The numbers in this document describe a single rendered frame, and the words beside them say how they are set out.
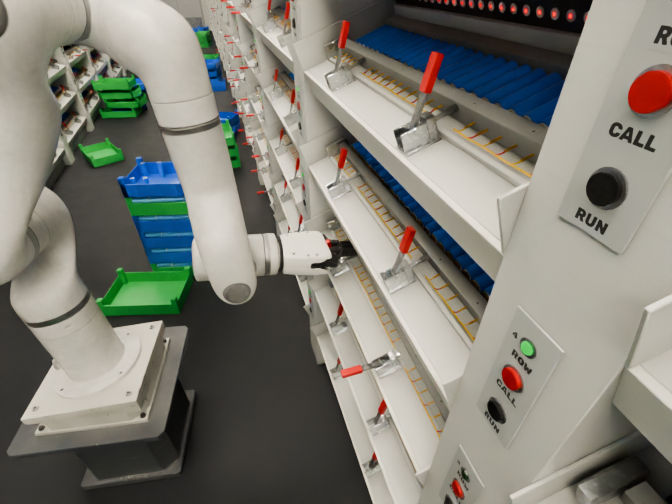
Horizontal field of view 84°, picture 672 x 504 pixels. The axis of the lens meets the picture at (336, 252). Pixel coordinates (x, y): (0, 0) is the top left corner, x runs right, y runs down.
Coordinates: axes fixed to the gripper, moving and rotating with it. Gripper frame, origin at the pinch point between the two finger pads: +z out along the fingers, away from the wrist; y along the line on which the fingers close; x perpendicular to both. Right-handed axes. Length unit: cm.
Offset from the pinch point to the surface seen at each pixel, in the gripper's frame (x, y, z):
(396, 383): -5.6, 30.1, -1.1
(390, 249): 14.3, 20.3, -2.5
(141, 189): -25, -79, -52
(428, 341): 13.1, 36.9, -4.8
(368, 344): -6.3, 21.0, -2.4
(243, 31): 22, -156, -6
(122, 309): -66, -60, -63
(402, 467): -24.5, 35.5, 2.2
